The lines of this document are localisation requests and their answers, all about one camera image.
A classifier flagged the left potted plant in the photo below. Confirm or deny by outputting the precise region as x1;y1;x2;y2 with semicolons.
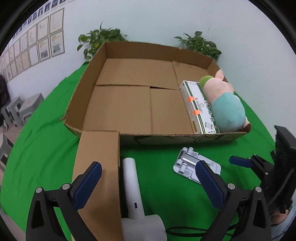
77;23;127;62

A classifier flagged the potted plant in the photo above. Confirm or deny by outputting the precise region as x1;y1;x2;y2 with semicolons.
77;23;127;62
174;31;222;61

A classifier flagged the framed certificate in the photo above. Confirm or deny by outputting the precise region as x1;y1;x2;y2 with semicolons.
50;31;65;57
49;8;64;34

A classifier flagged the operator left hand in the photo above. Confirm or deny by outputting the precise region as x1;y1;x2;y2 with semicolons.
270;209;289;225

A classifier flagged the green white medicine box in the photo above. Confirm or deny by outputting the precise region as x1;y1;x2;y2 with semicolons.
180;80;220;135

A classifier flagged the large open cardboard tray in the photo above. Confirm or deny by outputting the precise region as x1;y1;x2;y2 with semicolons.
64;42;251;145

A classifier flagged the white handheld fan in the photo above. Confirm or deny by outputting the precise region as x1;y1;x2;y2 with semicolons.
121;158;167;241

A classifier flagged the pig plush toy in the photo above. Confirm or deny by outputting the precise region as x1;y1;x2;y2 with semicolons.
199;69;251;133

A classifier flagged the grey plastic stool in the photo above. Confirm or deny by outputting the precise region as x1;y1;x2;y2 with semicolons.
20;93;44;123

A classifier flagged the green table cloth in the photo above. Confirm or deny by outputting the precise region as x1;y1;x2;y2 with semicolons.
1;65;275;230

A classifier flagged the right potted plant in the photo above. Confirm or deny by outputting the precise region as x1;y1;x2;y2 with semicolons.
174;31;222;61

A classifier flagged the framed certificate lower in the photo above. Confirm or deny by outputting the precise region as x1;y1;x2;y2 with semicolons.
50;31;65;57

